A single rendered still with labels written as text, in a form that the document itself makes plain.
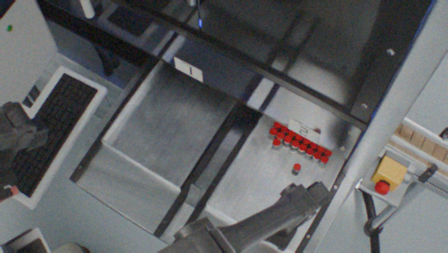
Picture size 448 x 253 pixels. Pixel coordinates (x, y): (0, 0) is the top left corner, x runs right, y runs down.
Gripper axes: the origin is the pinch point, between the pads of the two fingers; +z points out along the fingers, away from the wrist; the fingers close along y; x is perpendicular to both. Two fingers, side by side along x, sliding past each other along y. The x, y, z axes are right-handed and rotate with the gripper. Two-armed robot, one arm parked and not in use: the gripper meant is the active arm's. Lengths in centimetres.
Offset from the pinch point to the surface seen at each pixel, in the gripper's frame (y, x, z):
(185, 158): 8.0, 32.1, 1.7
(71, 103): 8, 74, 9
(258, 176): 13.6, 12.9, 0.3
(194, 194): -0.5, 23.9, -0.3
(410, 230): 68, -51, 79
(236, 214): 1.9, 12.5, 2.5
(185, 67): 23, 42, -15
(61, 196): 3, 92, 93
